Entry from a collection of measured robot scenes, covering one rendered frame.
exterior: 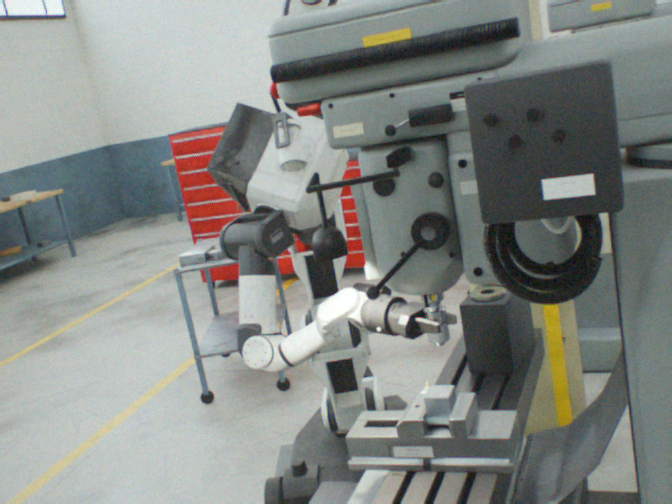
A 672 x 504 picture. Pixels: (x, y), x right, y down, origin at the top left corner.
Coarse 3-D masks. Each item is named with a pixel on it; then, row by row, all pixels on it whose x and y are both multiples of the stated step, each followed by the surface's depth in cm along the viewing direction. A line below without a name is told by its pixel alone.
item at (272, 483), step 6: (270, 480) 244; (276, 480) 243; (282, 480) 247; (270, 486) 241; (276, 486) 240; (282, 486) 245; (264, 492) 240; (270, 492) 239; (276, 492) 239; (282, 492) 251; (264, 498) 238; (270, 498) 238; (276, 498) 237
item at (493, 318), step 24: (480, 288) 206; (504, 288) 207; (480, 312) 199; (504, 312) 196; (528, 312) 213; (480, 336) 201; (504, 336) 198; (528, 336) 212; (480, 360) 203; (504, 360) 200
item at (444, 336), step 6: (426, 318) 165; (432, 318) 164; (438, 318) 164; (444, 318) 165; (444, 324) 165; (444, 330) 165; (432, 336) 165; (438, 336) 165; (444, 336) 165; (450, 336) 167; (432, 342) 166; (438, 342) 165
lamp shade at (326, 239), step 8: (320, 232) 160; (328, 232) 159; (336, 232) 160; (312, 240) 161; (320, 240) 159; (328, 240) 159; (336, 240) 159; (344, 240) 161; (312, 248) 161; (320, 248) 159; (328, 248) 159; (336, 248) 159; (344, 248) 160; (320, 256) 160; (328, 256) 159; (336, 256) 159
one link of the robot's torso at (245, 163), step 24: (240, 120) 202; (264, 120) 201; (312, 120) 200; (240, 144) 200; (264, 144) 199; (312, 144) 197; (216, 168) 199; (240, 168) 198; (264, 168) 197; (312, 168) 196; (336, 168) 202; (240, 192) 208; (264, 192) 195; (288, 192) 194; (336, 192) 214; (288, 216) 199; (312, 216) 200
